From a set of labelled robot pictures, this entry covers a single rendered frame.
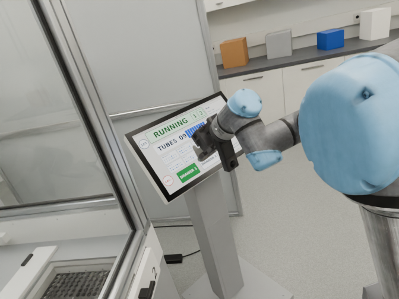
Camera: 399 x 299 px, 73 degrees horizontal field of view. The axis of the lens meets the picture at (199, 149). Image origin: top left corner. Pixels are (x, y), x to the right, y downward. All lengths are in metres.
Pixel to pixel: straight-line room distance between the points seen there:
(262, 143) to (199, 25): 1.24
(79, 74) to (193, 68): 1.16
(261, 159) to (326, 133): 0.36
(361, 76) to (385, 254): 0.20
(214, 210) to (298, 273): 0.81
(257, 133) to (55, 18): 0.51
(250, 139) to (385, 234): 0.37
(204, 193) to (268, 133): 0.67
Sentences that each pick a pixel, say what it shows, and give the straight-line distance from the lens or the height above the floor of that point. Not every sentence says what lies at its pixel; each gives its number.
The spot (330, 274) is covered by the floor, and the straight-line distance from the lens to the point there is 1.95.
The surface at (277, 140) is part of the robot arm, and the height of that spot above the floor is 1.24.
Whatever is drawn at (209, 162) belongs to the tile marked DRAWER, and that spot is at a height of 1.00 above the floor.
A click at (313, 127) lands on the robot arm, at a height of 1.41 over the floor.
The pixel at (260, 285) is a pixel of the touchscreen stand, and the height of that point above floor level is 0.04.
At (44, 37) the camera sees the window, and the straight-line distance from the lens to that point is 0.69.
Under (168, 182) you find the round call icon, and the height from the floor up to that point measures 1.01.
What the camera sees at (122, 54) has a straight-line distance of 1.91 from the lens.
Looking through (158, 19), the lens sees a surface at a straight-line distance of 1.81.
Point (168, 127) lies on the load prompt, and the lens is 1.11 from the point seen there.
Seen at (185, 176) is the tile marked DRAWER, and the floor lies 1.00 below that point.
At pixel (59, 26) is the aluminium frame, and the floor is 1.58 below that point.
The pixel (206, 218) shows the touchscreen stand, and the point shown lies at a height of 0.68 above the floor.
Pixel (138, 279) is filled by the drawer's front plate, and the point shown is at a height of 0.93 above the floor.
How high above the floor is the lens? 1.53
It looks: 26 degrees down
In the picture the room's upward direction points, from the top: 14 degrees counter-clockwise
